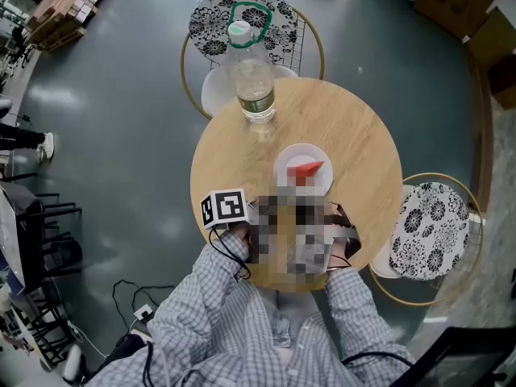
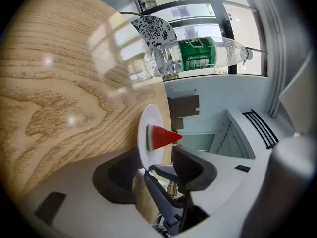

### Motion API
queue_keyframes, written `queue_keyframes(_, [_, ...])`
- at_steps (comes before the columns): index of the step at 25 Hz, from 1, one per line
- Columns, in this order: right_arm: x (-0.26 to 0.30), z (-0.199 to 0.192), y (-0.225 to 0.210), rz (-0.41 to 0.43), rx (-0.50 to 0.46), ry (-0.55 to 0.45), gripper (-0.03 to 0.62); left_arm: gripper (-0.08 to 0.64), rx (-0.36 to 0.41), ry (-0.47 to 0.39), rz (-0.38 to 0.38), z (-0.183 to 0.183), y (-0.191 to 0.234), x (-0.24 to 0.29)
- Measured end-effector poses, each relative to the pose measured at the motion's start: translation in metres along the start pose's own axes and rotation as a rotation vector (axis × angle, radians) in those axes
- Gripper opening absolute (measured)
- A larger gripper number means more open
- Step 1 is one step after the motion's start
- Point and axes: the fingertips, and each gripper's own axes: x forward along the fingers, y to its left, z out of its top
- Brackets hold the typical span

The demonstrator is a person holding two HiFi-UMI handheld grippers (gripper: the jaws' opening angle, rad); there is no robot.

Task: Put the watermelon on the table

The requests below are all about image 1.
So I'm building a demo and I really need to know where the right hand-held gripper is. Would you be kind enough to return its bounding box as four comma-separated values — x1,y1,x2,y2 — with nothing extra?
324,202,362,257

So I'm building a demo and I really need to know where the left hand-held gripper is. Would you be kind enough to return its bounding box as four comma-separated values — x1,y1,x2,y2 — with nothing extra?
200,188,249,230

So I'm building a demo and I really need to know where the red watermelon slice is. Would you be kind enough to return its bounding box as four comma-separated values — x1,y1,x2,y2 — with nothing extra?
286,160,326,187

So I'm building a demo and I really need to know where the white round plate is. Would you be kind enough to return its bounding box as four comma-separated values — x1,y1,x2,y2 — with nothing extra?
273,143,335,197

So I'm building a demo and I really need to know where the person's left forearm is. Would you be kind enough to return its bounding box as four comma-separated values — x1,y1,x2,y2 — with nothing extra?
159,222,263,338

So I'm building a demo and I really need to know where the black monitor on arm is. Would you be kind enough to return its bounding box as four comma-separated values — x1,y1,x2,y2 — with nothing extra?
389,327,516,387

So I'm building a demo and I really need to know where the person's right forearm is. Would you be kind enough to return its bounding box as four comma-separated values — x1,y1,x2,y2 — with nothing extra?
324,252,404,358

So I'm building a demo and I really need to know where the round wooden table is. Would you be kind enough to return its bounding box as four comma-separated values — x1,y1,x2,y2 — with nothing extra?
189,77,404,293

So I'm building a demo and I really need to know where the round floral seat cushion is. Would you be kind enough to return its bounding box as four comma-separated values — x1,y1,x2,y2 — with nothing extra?
389,181,471,281
188,0,298,66

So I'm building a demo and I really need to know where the clear water bottle green label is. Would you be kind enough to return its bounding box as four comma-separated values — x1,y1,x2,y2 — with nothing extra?
225,1,277,125

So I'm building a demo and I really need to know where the white power strip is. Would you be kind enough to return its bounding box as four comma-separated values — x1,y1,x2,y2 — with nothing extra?
132,303,154,322

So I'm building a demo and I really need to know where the person's checked shirt torso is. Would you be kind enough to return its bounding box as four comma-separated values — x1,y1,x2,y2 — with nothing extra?
86,288,416,387

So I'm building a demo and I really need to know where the white round floor device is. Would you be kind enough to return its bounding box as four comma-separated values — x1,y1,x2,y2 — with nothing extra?
62,343,86,382

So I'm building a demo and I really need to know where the wooden pallets stack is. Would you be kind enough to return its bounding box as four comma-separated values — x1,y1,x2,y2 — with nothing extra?
23,0,112,52

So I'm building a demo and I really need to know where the small brown cardboard box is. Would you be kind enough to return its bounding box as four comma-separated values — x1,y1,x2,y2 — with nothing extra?
414,0,516,108

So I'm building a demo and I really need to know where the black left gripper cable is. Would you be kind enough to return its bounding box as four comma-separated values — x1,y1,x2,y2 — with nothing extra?
208,226,252,281

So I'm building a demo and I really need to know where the gold wire chair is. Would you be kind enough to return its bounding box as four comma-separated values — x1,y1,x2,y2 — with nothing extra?
367,172,484,306
180,0,326,120

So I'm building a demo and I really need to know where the black floor cable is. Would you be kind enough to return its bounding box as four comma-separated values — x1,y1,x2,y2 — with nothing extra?
111,278,175,332

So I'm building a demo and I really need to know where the black metal frame table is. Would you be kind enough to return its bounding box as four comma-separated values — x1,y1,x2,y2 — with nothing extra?
0,171,84,285

